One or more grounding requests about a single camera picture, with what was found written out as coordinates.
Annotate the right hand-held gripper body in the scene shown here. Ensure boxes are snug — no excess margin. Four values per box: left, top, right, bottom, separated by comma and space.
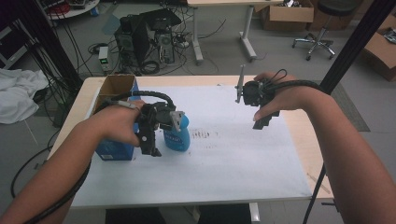
234, 63, 276, 107

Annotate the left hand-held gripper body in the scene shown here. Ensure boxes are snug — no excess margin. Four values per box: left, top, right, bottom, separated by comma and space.
138, 102, 186, 133

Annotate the blue plastic bottle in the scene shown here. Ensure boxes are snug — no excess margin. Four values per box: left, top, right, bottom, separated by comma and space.
163, 113, 191, 153

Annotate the blue cardboard box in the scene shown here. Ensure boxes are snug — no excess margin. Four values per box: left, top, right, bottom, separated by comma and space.
92, 74, 140, 161

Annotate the person's right hand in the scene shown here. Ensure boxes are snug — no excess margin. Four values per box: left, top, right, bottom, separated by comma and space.
252, 71, 313, 122

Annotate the person's left hand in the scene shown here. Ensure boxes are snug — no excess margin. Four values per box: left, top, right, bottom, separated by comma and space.
98, 100, 148, 147

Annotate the white table mat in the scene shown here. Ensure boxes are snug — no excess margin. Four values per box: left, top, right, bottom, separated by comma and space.
70, 85, 313, 208

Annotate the grey computer tower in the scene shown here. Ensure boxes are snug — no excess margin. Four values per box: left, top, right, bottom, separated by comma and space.
154, 31, 176, 65

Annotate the black computer tower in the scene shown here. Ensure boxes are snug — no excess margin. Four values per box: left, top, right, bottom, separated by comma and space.
114, 7, 183, 68

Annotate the white power supply unit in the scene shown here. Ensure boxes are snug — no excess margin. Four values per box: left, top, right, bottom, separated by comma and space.
98, 46, 112, 73

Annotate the white table leg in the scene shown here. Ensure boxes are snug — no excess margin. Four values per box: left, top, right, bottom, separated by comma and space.
248, 202, 262, 224

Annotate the black office stool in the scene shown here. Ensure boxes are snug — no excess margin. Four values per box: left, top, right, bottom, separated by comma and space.
291, 0, 364, 62

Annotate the white desk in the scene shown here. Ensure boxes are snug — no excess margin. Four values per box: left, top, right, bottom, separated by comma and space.
186, 0, 285, 66

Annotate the large brown cardboard box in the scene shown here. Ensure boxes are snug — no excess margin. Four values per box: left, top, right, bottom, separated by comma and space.
361, 14, 396, 83

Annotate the black metal stand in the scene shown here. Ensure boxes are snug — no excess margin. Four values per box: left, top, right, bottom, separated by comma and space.
17, 0, 83, 92

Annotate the round white table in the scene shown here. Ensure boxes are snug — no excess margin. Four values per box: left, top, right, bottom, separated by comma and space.
46, 0, 101, 21

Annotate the white cloth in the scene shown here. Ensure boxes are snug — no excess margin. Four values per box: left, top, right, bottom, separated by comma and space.
0, 67, 50, 125

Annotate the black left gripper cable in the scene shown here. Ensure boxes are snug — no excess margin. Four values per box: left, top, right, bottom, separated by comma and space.
23, 90, 176, 224

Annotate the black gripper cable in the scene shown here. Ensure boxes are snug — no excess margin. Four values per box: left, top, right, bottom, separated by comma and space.
265, 68, 329, 95
23, 90, 176, 224

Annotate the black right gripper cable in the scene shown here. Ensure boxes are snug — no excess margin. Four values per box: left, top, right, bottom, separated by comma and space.
265, 68, 329, 95

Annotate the black floor cable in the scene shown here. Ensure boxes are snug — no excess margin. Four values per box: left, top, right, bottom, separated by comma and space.
10, 130, 61, 199

